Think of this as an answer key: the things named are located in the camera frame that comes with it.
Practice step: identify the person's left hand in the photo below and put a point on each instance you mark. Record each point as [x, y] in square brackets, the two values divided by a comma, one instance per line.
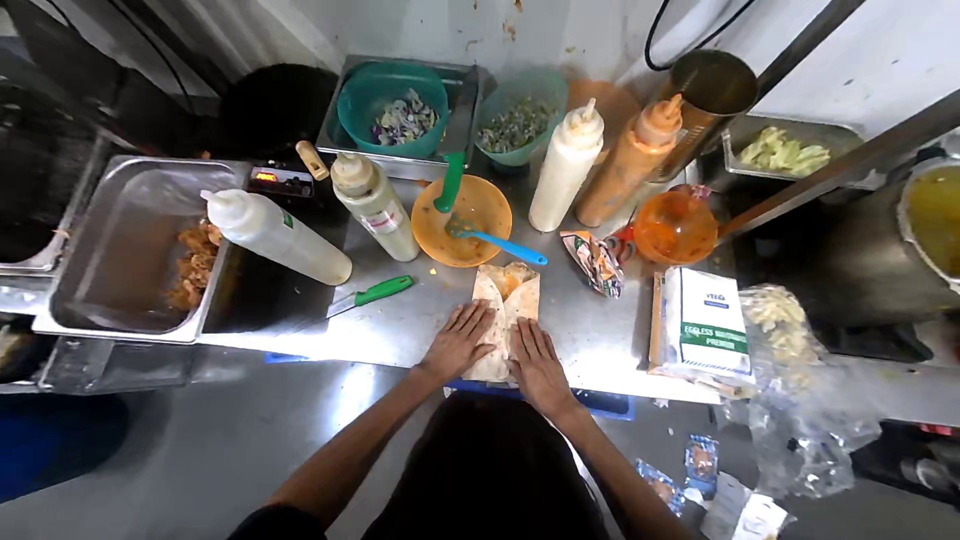
[452, 349]

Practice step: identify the person's right hand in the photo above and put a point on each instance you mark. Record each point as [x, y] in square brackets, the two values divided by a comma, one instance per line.
[541, 379]

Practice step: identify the person's left thumb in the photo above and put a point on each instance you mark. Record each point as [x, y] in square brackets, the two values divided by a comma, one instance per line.
[482, 350]

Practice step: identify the person's right thumb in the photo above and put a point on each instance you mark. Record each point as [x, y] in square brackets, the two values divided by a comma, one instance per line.
[514, 369]

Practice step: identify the person's right middle finger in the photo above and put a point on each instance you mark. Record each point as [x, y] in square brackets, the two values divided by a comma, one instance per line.
[526, 337]

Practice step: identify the person's left little finger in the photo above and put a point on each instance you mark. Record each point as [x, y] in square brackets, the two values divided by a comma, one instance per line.
[454, 317]

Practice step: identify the person's left ring finger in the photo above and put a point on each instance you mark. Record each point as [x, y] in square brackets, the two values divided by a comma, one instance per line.
[465, 316]

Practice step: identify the person's right index finger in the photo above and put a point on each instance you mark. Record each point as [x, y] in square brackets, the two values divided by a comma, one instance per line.
[517, 343]

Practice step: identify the person's right little finger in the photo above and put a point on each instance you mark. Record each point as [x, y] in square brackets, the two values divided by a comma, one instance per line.
[550, 345]

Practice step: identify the person's left middle finger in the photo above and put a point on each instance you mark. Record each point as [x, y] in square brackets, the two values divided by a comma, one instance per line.
[474, 316]

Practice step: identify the person's left index finger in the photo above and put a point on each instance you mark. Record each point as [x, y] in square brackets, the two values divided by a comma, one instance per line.
[479, 328]

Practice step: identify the person's right ring finger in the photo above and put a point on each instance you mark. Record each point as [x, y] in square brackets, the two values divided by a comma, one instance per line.
[538, 338]

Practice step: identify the flatbread wrap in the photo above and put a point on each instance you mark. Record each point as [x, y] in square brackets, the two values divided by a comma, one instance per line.
[501, 319]

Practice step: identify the person's left forearm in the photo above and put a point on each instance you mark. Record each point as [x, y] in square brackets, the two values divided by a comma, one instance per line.
[360, 454]

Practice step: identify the person's right forearm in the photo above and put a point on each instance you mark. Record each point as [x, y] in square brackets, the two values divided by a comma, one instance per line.
[619, 469]

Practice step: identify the blue slotted spoon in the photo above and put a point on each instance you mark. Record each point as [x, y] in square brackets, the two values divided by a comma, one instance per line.
[508, 247]

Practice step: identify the crumpled orange printed packet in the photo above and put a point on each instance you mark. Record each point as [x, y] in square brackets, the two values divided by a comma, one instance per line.
[595, 262]

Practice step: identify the person's body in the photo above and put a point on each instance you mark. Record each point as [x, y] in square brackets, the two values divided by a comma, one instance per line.
[495, 472]

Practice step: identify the brown cardboard box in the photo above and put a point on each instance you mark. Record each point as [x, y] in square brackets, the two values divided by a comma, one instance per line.
[656, 322]

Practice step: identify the orange plastic bowl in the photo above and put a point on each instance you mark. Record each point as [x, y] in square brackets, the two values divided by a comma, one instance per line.
[487, 206]

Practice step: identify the squeeze bottle with pink label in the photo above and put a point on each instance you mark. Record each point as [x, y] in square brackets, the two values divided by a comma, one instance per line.
[379, 214]

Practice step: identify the rectangular steel tray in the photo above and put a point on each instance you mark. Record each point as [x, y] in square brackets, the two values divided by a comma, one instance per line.
[457, 154]

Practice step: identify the white packet with green band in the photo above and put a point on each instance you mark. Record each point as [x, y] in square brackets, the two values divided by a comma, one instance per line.
[711, 322]

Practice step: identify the translucent orange bowl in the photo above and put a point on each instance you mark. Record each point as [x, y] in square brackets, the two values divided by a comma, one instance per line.
[675, 234]

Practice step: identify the tall white squeeze bottle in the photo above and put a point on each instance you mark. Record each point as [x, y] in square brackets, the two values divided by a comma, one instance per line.
[564, 172]

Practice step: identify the blue printed packet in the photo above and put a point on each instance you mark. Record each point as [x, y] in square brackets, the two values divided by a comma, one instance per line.
[701, 463]
[661, 484]

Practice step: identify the white squeeze bottle green label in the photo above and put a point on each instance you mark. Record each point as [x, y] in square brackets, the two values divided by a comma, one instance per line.
[281, 238]

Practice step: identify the orange sauce squeeze bottle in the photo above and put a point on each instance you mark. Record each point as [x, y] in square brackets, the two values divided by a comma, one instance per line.
[626, 169]

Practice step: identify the chopped green herbs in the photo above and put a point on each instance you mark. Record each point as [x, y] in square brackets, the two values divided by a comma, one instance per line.
[517, 125]

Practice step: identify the chopped purple cabbage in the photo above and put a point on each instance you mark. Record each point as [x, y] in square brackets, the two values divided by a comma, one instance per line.
[406, 120]

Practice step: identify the teal plastic bowl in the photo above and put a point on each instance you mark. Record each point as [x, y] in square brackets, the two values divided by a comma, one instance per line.
[354, 124]

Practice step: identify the black digital display device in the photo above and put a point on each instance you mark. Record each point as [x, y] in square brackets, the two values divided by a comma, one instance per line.
[282, 181]

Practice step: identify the pale green translucent bowl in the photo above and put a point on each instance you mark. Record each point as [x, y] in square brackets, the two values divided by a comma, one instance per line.
[542, 86]

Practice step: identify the pile of fried brown pieces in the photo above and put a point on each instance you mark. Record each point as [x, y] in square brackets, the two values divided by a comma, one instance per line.
[196, 264]

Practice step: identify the clear plastic bag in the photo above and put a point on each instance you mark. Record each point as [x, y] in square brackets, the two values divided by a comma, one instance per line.
[802, 427]

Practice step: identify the white paper piece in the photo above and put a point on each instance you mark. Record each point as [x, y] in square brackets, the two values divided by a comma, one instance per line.
[759, 519]

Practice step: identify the tall cylindrical steel container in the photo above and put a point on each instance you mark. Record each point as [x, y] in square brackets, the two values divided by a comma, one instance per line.
[699, 112]

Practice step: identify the black round pan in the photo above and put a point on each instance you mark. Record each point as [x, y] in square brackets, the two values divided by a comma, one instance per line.
[274, 105]

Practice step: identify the pile of lettuce leaves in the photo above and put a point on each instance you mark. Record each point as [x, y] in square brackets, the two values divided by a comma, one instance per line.
[784, 154]

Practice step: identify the large steel pot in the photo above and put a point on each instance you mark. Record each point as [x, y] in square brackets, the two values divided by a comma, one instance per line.
[855, 244]

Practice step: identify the deep rectangular steel pan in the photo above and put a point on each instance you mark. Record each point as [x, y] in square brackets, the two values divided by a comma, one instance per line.
[135, 240]

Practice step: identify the long metal bar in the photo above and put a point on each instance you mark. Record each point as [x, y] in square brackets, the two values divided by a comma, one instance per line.
[847, 169]

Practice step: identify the steel tray of lettuce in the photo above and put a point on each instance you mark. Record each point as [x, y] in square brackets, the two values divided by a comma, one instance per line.
[844, 131]

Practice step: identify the blue plastic tub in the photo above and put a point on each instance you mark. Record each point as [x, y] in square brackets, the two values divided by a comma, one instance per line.
[52, 446]

